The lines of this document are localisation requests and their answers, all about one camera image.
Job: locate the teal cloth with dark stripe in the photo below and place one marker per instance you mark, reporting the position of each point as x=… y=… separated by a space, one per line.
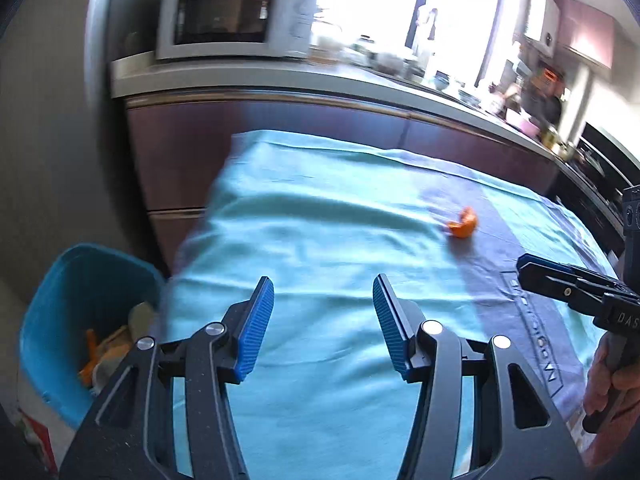
x=320 y=220

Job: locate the dark bowl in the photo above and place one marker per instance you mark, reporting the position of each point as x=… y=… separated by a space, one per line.
x=443 y=81

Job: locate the white peel piece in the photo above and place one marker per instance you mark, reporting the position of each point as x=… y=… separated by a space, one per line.
x=119 y=342

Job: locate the pink wall cabinet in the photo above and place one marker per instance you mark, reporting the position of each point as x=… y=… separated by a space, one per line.
x=590 y=30

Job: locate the blue plastic bin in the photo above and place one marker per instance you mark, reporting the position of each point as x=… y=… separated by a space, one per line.
x=65 y=300

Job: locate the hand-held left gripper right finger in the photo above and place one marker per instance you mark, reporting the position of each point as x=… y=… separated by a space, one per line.
x=392 y=325

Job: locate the dark wooden kitchen cabinet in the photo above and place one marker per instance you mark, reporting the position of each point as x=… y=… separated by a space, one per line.
x=190 y=150

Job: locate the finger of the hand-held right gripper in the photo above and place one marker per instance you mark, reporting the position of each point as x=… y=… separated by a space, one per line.
x=560 y=280

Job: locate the person's right hand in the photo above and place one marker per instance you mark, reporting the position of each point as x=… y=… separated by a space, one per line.
x=622 y=425

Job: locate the black built-in oven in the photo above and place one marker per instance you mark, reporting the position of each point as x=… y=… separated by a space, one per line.
x=595 y=170

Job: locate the pink container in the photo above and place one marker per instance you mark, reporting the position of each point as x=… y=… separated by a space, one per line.
x=524 y=125

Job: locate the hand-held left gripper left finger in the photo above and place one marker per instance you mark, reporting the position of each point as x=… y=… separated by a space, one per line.
x=252 y=330

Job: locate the red and white bag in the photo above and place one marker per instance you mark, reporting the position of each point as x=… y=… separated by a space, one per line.
x=35 y=425

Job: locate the white wall water heater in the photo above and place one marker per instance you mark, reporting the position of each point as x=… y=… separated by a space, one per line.
x=541 y=20

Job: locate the curled orange peel piece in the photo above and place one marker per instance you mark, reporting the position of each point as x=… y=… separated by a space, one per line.
x=462 y=226

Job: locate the white microwave oven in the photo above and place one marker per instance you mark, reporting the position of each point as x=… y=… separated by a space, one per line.
x=225 y=15

